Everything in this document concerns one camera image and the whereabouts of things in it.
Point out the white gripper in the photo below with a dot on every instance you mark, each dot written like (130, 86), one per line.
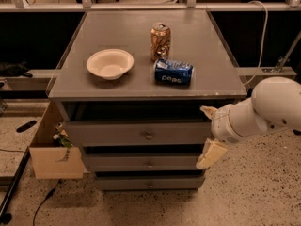
(223, 125)

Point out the grey top drawer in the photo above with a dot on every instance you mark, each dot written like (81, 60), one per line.
(95, 133)

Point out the grey drawer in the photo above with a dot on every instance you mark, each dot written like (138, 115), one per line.
(148, 183)
(105, 162)
(95, 133)

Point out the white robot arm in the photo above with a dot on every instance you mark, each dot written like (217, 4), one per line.
(274, 105)

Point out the grey bottom drawer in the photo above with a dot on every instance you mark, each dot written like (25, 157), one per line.
(148, 183)

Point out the grey drawer cabinet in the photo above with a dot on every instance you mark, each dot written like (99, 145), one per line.
(137, 96)

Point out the grey middle drawer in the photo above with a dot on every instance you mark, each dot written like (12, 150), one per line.
(105, 162)

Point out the blue Pepsi can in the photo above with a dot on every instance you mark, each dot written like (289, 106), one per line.
(173, 72)

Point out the gold crushed soda can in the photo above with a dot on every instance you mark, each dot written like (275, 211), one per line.
(160, 36)

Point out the white paper bowl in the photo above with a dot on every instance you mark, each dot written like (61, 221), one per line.
(110, 64)

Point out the trash items in box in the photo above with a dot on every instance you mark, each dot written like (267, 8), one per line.
(61, 136)

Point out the cardboard box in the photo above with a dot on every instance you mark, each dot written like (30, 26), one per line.
(49, 159)

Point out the black marker on floor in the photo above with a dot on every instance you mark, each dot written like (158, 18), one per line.
(26, 126)

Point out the black object on ledge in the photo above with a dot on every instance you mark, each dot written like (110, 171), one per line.
(14, 69)

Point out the black bar on floor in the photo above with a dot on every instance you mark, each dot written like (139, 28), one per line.
(11, 183)

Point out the metal railing frame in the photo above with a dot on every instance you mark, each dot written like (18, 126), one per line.
(211, 5)

